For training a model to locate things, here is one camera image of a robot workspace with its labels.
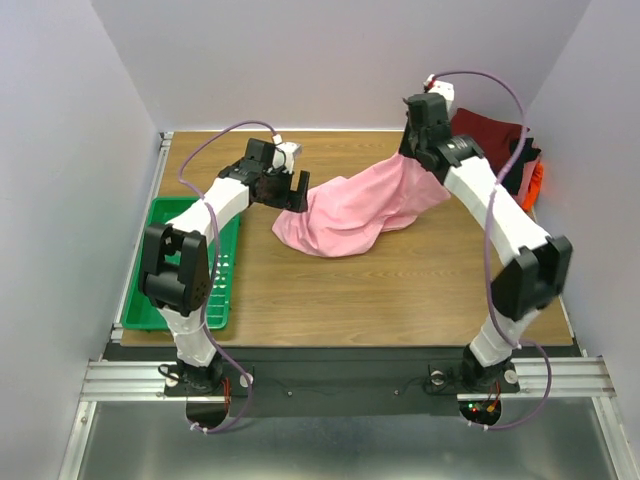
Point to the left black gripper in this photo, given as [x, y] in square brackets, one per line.
[295, 201]

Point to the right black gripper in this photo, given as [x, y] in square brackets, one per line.
[413, 146]

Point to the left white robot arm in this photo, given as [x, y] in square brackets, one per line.
[199, 364]

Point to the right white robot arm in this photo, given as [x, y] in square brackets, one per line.
[535, 264]

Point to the folded maroon t shirt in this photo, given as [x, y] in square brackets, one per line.
[493, 137]

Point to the folded salmon pink t shirt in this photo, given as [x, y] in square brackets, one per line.
[525, 180]

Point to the folded orange t shirt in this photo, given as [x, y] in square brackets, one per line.
[534, 186]

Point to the green plastic tray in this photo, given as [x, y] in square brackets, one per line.
[177, 272]

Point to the right control board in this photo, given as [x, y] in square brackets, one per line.
[487, 412]

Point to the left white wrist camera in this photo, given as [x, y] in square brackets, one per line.
[285, 153]

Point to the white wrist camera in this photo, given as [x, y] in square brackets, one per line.
[445, 89]
[285, 153]

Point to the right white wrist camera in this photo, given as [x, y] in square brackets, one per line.
[445, 89]

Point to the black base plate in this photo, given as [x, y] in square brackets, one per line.
[340, 382]

